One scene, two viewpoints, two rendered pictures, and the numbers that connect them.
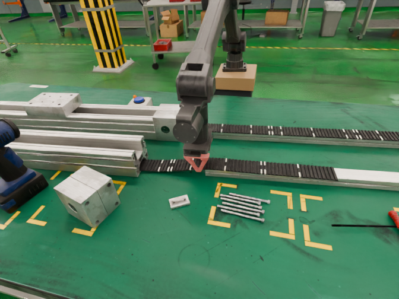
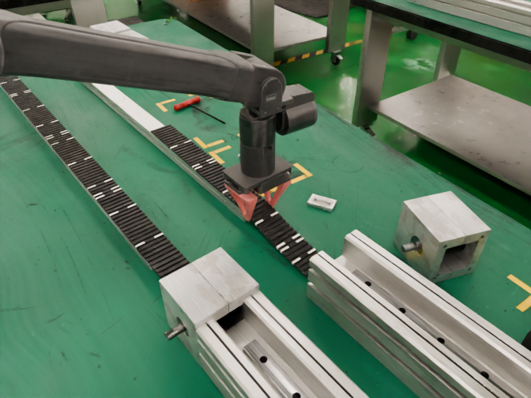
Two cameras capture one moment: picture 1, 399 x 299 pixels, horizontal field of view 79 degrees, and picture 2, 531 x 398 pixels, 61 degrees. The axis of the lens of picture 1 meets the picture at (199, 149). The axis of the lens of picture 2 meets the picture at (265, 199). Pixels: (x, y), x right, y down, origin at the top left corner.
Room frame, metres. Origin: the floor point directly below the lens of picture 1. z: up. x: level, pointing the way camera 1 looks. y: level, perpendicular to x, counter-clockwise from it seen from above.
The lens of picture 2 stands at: (1.01, 0.41, 1.33)
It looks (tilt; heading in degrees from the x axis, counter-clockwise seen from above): 39 degrees down; 220
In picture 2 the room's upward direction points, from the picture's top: straight up
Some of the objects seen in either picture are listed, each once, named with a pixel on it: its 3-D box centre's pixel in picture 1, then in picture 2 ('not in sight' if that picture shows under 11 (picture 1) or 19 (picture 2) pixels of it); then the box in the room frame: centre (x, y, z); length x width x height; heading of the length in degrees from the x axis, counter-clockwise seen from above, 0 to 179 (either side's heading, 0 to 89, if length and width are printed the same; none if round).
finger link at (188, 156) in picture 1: (198, 156); (264, 189); (0.52, 0.00, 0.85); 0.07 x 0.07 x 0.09; 79
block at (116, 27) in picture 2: not in sight; (109, 43); (0.22, -0.87, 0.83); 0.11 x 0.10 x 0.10; 169
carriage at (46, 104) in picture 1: (55, 107); not in sight; (0.83, 0.53, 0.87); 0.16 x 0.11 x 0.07; 78
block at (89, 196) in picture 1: (92, 193); (431, 238); (0.42, 0.28, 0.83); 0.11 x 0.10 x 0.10; 147
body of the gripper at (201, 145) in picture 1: (198, 132); (257, 159); (0.53, 0.00, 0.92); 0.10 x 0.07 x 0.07; 169
